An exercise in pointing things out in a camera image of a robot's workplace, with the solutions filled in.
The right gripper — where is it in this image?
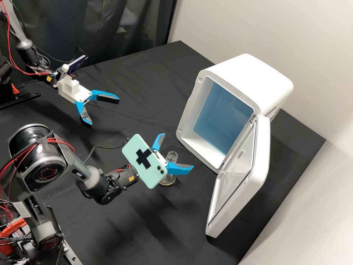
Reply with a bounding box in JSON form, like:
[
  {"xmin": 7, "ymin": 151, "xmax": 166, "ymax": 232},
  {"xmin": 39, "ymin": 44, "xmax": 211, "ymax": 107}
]
[{"xmin": 150, "ymin": 133, "xmax": 195, "ymax": 176}]

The wrist camera phone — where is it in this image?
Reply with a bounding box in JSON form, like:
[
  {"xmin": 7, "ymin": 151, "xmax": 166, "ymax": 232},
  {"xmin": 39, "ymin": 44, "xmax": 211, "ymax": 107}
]
[
  {"xmin": 121, "ymin": 133, "xmax": 169, "ymax": 190},
  {"xmin": 61, "ymin": 53, "xmax": 89, "ymax": 81}
]

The left wrist camera phone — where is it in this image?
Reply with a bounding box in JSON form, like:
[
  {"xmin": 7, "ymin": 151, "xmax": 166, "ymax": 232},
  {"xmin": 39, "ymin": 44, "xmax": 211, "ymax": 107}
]
[{"xmin": 61, "ymin": 53, "xmax": 89, "ymax": 81}]

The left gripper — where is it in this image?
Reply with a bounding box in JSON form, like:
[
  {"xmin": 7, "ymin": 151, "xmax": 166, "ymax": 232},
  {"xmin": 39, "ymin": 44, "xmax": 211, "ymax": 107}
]
[{"xmin": 57, "ymin": 77, "xmax": 121, "ymax": 128}]

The incubator door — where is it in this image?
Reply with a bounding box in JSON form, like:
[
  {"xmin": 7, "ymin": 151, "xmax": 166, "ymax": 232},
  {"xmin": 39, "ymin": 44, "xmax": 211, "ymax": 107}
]
[{"xmin": 205, "ymin": 114, "xmax": 272, "ymax": 239}]

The right wrist camera phone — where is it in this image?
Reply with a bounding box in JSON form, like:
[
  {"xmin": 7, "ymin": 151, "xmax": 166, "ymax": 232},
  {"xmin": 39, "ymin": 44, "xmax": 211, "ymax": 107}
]
[{"xmin": 121, "ymin": 133, "xmax": 169, "ymax": 190}]

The clear flask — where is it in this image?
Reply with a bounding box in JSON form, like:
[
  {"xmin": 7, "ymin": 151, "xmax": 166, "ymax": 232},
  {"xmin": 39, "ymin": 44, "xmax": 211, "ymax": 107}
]
[{"xmin": 160, "ymin": 150, "xmax": 179, "ymax": 186}]

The white incubator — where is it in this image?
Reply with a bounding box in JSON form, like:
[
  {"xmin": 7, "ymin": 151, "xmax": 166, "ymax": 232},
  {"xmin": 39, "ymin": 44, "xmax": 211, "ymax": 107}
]
[{"xmin": 175, "ymin": 53, "xmax": 294, "ymax": 170}]

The black cable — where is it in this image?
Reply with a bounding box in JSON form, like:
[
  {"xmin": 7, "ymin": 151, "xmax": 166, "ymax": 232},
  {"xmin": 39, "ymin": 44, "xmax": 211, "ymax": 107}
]
[
  {"xmin": 82, "ymin": 136, "xmax": 131, "ymax": 164},
  {"xmin": 35, "ymin": 46, "xmax": 83, "ymax": 63}
]

